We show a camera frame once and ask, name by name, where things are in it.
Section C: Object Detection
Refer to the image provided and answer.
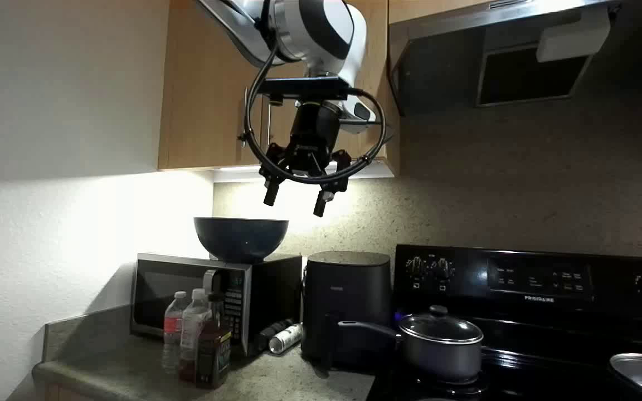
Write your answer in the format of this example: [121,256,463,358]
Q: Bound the white can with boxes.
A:
[269,323,303,355]

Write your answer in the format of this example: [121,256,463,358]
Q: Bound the glass saucepan lid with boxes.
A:
[398,305,484,344]

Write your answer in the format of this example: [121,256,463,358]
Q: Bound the grey saucepan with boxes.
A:
[338,305,484,384]

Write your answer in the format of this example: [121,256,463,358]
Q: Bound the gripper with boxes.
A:
[258,101,352,218]

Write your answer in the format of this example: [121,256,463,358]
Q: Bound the black stove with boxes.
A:
[367,244,642,401]

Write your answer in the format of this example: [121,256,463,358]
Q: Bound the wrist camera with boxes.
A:
[255,77,351,102]

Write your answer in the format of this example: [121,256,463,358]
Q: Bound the microwave door handle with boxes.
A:
[203,269,220,312]

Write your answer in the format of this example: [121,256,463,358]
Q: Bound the microwave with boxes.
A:
[130,253,303,358]

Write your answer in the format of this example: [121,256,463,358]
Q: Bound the wooden wall cabinet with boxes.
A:
[158,0,401,178]

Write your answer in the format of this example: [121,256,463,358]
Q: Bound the black can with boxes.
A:
[258,318,295,349]

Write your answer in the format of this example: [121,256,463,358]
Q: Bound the black air fryer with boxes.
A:
[301,251,392,368]

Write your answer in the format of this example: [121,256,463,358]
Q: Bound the dark sauce bottle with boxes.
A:
[196,293,232,389]

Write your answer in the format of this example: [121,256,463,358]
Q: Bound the range hood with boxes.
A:
[388,0,622,116]

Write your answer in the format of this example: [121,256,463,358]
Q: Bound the microwave door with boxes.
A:
[130,254,222,339]

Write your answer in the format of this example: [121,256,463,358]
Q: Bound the clear water bottle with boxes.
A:
[179,288,212,383]
[162,291,189,375]

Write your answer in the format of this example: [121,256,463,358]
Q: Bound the blue bowl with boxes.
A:
[193,217,289,263]

